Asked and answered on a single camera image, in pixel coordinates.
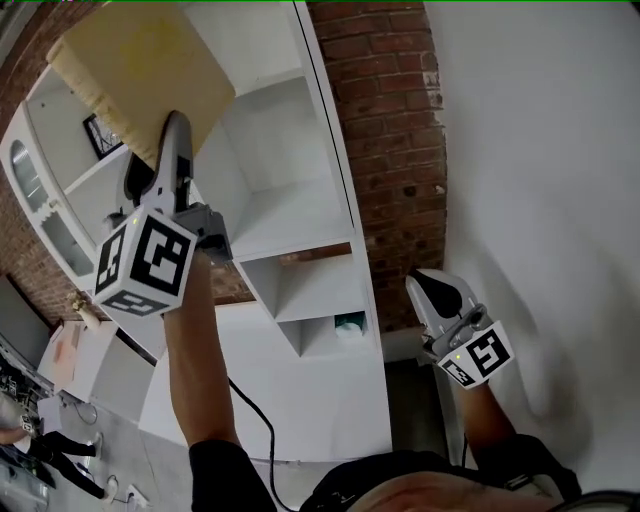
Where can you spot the person's black shirt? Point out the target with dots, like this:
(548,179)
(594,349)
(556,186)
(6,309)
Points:
(400,470)

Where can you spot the green white cloth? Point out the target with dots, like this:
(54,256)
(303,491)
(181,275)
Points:
(350,327)

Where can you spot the white shelving unit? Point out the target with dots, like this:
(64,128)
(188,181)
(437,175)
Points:
(310,400)

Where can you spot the black picture frame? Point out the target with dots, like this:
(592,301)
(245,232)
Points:
(102,137)

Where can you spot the vase with dried flowers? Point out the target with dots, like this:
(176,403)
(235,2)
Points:
(85,312)

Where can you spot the white glass cabinet door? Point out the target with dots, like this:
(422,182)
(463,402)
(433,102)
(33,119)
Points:
(65,245)
(25,175)

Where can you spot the yellow sponge cloth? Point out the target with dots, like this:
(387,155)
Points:
(150,65)

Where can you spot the person's left forearm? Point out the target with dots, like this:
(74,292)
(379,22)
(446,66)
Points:
(200,375)

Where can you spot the white power strip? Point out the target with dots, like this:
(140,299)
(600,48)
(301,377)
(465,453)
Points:
(136,492)

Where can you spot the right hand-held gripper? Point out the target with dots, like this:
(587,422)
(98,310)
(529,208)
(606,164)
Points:
(480,355)

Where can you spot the person's right forearm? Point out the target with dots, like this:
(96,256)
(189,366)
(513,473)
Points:
(480,415)

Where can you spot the white low cabinet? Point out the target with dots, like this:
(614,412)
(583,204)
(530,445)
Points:
(100,370)

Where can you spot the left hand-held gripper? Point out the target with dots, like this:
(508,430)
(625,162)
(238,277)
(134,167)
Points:
(145,260)

